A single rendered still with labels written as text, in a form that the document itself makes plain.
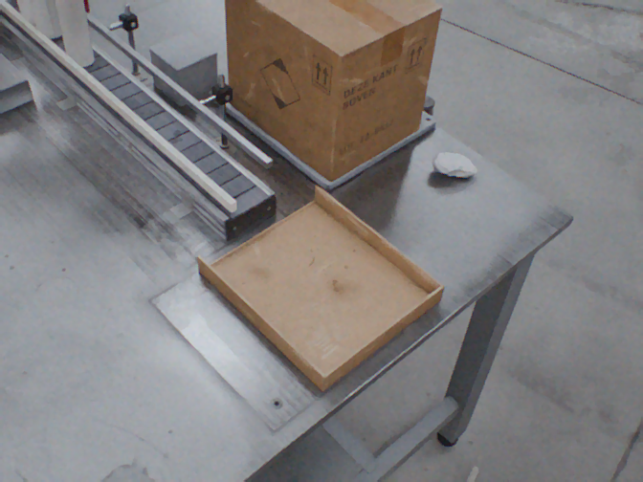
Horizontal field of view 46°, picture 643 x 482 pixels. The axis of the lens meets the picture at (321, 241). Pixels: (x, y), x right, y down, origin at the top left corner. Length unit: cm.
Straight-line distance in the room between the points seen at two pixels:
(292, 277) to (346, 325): 13
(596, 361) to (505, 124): 106
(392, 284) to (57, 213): 59
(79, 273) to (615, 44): 282
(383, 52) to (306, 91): 15
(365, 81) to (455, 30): 222
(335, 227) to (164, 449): 49
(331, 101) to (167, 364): 50
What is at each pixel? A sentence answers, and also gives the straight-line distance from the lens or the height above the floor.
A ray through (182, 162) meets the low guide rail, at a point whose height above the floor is 91.
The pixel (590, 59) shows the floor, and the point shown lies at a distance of 351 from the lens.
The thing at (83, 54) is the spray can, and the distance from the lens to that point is 162.
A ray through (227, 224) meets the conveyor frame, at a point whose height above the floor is 87.
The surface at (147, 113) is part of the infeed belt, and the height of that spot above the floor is 88.
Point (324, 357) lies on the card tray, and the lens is 116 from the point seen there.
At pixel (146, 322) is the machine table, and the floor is 83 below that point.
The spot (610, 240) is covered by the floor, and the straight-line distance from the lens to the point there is 269.
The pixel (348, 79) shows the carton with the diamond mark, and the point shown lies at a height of 107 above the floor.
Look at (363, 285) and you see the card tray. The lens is 125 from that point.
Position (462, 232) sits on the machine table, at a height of 83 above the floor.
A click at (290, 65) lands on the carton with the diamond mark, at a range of 134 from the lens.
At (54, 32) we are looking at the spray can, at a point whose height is 90.
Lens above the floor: 180
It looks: 47 degrees down
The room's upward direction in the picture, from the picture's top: 5 degrees clockwise
